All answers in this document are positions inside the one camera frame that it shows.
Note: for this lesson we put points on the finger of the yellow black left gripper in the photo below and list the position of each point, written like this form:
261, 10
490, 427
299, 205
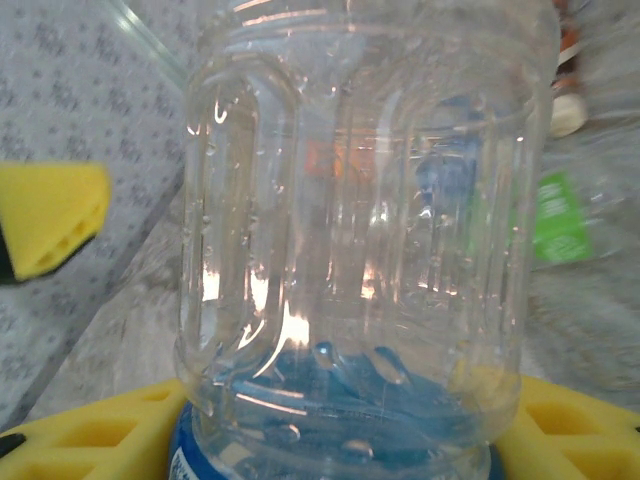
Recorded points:
50, 210

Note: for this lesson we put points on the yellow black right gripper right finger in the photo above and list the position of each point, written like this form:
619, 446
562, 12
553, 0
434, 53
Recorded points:
575, 440

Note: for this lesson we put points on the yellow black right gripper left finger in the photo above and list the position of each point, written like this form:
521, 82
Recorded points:
75, 445

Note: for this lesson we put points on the blue label plastic bottle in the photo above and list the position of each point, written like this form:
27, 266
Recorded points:
350, 250

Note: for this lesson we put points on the green label plastic bottle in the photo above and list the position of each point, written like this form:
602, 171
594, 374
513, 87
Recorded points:
560, 225

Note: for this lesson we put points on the brown label bottle white cap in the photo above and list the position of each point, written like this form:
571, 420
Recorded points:
567, 117

